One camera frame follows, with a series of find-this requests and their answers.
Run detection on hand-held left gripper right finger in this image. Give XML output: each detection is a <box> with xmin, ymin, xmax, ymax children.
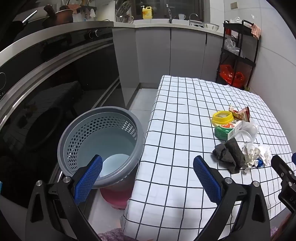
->
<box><xmin>193</xmin><ymin>155</ymin><xmax>271</xmax><ymax>241</ymax></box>

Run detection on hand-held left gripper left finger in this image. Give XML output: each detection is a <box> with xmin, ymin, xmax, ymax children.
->
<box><xmin>25</xmin><ymin>155</ymin><xmax>103</xmax><ymax>241</ymax></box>

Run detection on white tissue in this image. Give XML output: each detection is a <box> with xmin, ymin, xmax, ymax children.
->
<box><xmin>255</xmin><ymin>145</ymin><xmax>273</xmax><ymax>165</ymax></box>

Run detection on dark grey cloth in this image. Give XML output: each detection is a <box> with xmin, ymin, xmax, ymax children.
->
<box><xmin>213</xmin><ymin>137</ymin><xmax>249</xmax><ymax>174</ymax></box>

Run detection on clear plastic cup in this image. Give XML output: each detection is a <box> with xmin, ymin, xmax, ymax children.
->
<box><xmin>233</xmin><ymin>120</ymin><xmax>259</xmax><ymax>149</ymax></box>

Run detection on grey perforated plastic basket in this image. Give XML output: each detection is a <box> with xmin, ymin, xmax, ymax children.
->
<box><xmin>57</xmin><ymin>106</ymin><xmax>146</xmax><ymax>189</ymax></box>

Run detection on red snack wrapper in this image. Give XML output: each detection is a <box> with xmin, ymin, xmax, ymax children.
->
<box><xmin>228</xmin><ymin>104</ymin><xmax>251</xmax><ymax>122</ymax></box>

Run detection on red plastic stool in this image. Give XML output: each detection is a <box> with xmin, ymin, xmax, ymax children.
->
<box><xmin>100</xmin><ymin>171</ymin><xmax>137</xmax><ymax>210</ymax></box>

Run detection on green and white carton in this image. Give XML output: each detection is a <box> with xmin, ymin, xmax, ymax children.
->
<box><xmin>214</xmin><ymin>119</ymin><xmax>243</xmax><ymax>141</ymax></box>

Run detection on purple patterned cloth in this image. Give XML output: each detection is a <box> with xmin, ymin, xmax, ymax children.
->
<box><xmin>97</xmin><ymin>228</ymin><xmax>126</xmax><ymax>241</ymax></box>

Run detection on yellow plastic container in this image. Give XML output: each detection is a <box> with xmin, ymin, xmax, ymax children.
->
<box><xmin>211</xmin><ymin>111</ymin><xmax>234</xmax><ymax>127</ymax></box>

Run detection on white checked tablecloth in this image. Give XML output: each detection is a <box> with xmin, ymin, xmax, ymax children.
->
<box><xmin>120</xmin><ymin>75</ymin><xmax>296</xmax><ymax>239</ymax></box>

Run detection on black built-in oven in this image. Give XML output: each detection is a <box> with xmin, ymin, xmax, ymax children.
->
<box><xmin>0</xmin><ymin>27</ymin><xmax>126</xmax><ymax>209</ymax></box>

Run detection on red plastic bag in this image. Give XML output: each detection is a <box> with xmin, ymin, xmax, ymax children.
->
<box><xmin>219</xmin><ymin>64</ymin><xmax>245</xmax><ymax>87</ymax></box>

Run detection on clear plastic bag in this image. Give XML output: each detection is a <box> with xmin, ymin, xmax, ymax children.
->
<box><xmin>224</xmin><ymin>38</ymin><xmax>243</xmax><ymax>56</ymax></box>

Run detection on red checked cloth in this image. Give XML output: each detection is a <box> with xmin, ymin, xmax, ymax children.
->
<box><xmin>250</xmin><ymin>23</ymin><xmax>261</xmax><ymax>39</ymax></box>

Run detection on black shelf cart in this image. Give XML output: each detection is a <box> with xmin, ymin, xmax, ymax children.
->
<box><xmin>216</xmin><ymin>20</ymin><xmax>260</xmax><ymax>88</ymax></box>

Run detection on grey kitchen cabinets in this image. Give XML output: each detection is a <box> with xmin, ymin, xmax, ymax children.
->
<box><xmin>112</xmin><ymin>24</ymin><xmax>225</xmax><ymax>107</ymax></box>

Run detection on metal colander bowl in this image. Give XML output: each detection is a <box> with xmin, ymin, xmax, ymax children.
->
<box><xmin>201</xmin><ymin>22</ymin><xmax>220</xmax><ymax>32</ymax></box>

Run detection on brown cooking pot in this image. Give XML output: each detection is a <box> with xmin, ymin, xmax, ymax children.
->
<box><xmin>43</xmin><ymin>5</ymin><xmax>74</xmax><ymax>26</ymax></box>

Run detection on dish rack with plates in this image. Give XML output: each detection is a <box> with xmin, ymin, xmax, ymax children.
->
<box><xmin>115</xmin><ymin>0</ymin><xmax>134</xmax><ymax>24</ymax></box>

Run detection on yellow detergent bottle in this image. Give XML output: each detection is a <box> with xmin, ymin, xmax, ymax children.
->
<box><xmin>142</xmin><ymin>6</ymin><xmax>153</xmax><ymax>19</ymax></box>

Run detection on dark window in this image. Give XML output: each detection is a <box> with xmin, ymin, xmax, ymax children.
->
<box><xmin>135</xmin><ymin>0</ymin><xmax>205</xmax><ymax>21</ymax></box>

